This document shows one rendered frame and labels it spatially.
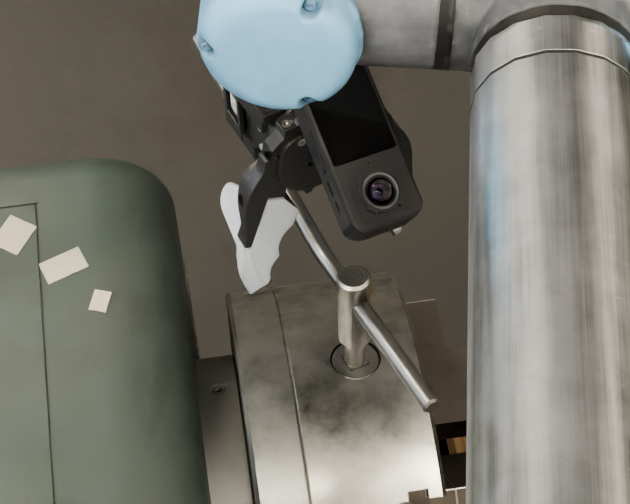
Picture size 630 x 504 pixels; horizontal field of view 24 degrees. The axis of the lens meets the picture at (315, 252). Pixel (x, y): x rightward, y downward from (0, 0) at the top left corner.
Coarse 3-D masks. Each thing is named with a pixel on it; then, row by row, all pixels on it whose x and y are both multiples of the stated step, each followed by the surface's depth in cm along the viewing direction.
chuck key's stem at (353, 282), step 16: (352, 272) 93; (368, 272) 93; (352, 288) 92; (368, 288) 93; (352, 304) 93; (352, 320) 95; (352, 336) 96; (368, 336) 97; (352, 352) 98; (352, 368) 99
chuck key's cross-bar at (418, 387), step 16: (288, 192) 99; (304, 208) 98; (304, 224) 98; (320, 240) 97; (320, 256) 96; (336, 272) 95; (336, 288) 95; (368, 304) 93; (368, 320) 93; (384, 336) 92; (384, 352) 91; (400, 352) 91; (400, 368) 90; (416, 368) 90; (416, 384) 89; (416, 400) 89; (432, 400) 88
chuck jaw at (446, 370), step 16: (416, 304) 116; (432, 304) 116; (416, 320) 115; (432, 320) 115; (416, 336) 115; (432, 336) 115; (432, 352) 114; (448, 352) 114; (464, 352) 114; (432, 368) 113; (448, 368) 113; (464, 368) 113; (432, 384) 113; (448, 384) 113; (464, 384) 113; (448, 400) 112; (464, 400) 112; (448, 416) 112; (464, 416) 112; (448, 432) 114; (464, 432) 114
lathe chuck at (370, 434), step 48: (288, 288) 108; (384, 288) 106; (288, 336) 101; (336, 336) 101; (336, 384) 98; (384, 384) 98; (336, 432) 96; (384, 432) 96; (432, 432) 97; (336, 480) 95; (384, 480) 96; (432, 480) 96
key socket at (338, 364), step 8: (336, 352) 100; (344, 352) 100; (368, 352) 100; (376, 352) 100; (336, 360) 99; (368, 360) 99; (376, 360) 99; (336, 368) 99; (344, 368) 99; (360, 368) 99; (368, 368) 99; (376, 368) 99; (344, 376) 99; (352, 376) 98; (360, 376) 98; (368, 376) 99
